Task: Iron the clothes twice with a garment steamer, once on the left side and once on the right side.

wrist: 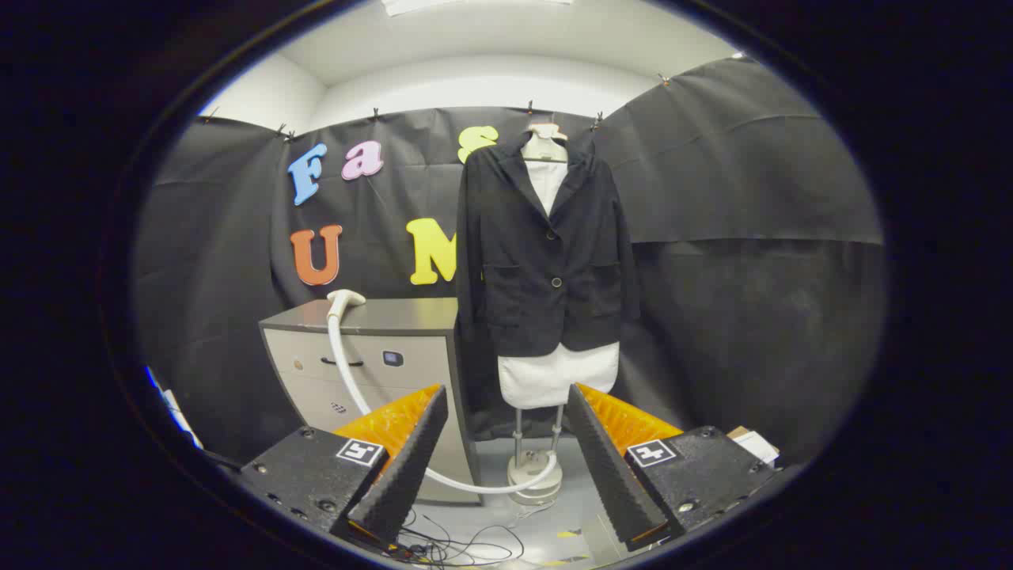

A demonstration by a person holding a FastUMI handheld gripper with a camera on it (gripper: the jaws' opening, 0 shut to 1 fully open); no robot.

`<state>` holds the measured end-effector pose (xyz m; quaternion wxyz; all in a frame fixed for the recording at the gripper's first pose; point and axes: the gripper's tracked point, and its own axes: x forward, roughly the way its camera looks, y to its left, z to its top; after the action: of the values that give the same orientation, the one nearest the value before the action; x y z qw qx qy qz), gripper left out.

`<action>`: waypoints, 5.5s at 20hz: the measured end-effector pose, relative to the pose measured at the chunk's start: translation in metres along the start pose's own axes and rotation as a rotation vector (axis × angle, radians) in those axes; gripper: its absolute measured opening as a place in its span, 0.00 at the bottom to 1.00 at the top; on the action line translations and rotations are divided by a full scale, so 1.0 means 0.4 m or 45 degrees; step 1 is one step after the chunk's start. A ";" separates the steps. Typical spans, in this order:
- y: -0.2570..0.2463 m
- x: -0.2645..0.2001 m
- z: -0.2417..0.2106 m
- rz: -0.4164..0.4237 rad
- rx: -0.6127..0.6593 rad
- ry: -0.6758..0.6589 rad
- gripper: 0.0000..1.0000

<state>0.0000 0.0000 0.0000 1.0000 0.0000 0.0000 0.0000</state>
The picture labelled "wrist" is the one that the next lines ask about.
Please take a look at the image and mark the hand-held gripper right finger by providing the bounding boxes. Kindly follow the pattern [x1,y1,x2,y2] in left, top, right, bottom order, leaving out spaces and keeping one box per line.
[565,382,778,553]

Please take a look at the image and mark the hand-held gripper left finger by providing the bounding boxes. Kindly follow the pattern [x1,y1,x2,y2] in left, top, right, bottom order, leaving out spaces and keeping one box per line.
[240,384,450,547]

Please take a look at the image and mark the white garment steamer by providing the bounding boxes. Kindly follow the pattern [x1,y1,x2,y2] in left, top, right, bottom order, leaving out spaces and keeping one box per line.
[326,289,561,496]

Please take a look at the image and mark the black jacket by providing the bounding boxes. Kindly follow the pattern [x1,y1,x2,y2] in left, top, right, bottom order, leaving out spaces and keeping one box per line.
[455,131,642,359]

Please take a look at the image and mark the white stand base with poles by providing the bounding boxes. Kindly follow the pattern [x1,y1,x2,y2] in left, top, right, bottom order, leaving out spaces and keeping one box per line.
[506,405,566,506]

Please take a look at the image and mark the grey drawer cabinet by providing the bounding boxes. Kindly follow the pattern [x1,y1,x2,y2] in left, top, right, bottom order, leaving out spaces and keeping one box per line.
[259,297,481,505]

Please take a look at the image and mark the white mannequin torso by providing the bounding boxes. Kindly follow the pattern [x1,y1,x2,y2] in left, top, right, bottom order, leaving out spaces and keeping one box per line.
[497,123,620,410]

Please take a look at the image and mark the cardboard box with papers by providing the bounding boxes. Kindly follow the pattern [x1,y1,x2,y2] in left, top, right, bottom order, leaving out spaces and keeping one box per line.
[728,426,783,466]

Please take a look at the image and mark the row of black cloth clips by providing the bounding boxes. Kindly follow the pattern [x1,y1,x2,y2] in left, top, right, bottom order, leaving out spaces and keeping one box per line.
[204,73,672,143]

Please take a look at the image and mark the black floor cables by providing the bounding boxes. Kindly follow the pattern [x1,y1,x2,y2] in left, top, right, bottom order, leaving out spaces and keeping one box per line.
[392,507,527,567]

